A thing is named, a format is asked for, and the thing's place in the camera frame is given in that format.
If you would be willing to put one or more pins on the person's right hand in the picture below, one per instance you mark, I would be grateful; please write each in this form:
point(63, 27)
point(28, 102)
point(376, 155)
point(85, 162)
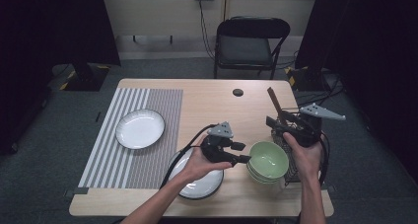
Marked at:
point(307, 161)

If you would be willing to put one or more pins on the black curtain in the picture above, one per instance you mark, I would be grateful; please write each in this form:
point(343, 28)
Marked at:
point(378, 36)
point(49, 26)

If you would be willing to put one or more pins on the short black strip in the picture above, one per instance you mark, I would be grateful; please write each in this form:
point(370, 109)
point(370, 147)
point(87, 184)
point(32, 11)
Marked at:
point(98, 115)

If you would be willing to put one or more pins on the brown wooden chopstick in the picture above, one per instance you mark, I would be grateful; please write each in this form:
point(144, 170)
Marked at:
point(274, 102)
point(277, 101)

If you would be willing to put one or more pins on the black stand base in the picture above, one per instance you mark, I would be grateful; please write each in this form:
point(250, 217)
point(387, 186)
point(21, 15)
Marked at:
point(309, 81)
point(83, 79)

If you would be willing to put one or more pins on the grey striped placemat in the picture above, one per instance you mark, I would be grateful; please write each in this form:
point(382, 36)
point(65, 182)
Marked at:
point(157, 99)

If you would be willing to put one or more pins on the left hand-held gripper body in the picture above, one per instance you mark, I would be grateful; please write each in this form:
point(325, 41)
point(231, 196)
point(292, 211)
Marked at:
point(217, 150)

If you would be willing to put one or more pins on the round black table grommet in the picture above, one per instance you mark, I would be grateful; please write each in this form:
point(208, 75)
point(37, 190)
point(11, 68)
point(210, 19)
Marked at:
point(238, 92)

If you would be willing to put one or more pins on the black folding chair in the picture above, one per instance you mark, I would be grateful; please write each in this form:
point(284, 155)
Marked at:
point(249, 28)

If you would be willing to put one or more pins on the person's left hand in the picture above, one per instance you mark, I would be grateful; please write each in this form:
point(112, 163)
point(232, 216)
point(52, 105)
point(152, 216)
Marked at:
point(197, 166)

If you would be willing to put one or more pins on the grey tape piece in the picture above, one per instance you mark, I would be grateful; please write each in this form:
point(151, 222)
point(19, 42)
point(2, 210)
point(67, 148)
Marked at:
point(331, 188)
point(75, 191)

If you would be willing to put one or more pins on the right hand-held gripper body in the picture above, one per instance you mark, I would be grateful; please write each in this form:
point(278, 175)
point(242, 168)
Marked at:
point(305, 132)

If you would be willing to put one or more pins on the white plate black rim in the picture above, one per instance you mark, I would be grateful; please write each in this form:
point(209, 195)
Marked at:
point(139, 128)
point(200, 184)

